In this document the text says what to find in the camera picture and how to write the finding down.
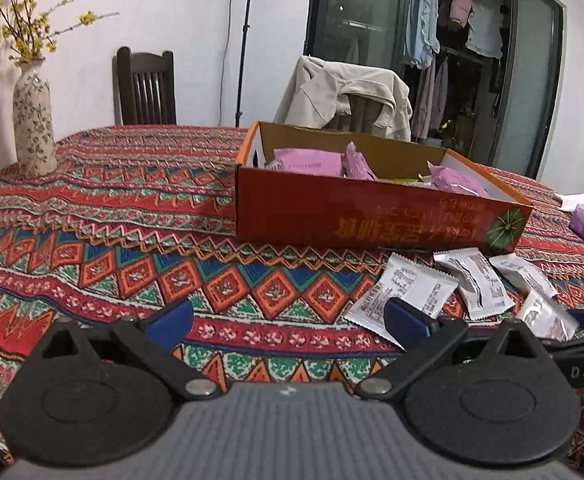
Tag white snack packet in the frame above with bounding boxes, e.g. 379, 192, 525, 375
345, 254, 459, 350
516, 289, 578, 342
433, 247, 514, 321
490, 254, 559, 298

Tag pink snack packet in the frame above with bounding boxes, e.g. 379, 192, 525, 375
427, 162, 490, 198
342, 142, 377, 181
273, 148, 343, 177

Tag pink snack packet upright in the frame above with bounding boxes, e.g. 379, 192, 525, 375
342, 142, 377, 181

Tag orange cardboard pumpkin box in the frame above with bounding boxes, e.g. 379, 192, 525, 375
235, 122, 533, 254

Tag floral ceramic vase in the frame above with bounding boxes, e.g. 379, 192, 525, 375
13, 60, 57, 178

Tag chair under beige jacket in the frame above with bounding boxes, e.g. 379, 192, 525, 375
324, 94, 383, 134

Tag dark wooden chair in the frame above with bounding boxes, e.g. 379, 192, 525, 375
116, 47, 177, 125

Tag beige jacket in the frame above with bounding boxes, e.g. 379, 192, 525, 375
273, 55, 412, 142

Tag glass sliding door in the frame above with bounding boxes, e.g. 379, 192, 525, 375
305, 0, 563, 178

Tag light blue hanging shirt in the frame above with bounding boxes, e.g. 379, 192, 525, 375
403, 0, 441, 70

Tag white hanging garment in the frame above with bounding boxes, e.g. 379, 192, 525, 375
466, 0, 502, 60

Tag pink hanging garment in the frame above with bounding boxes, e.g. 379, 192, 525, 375
449, 0, 473, 28

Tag yellow flower branches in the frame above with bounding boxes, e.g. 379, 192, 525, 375
0, 0, 119, 67

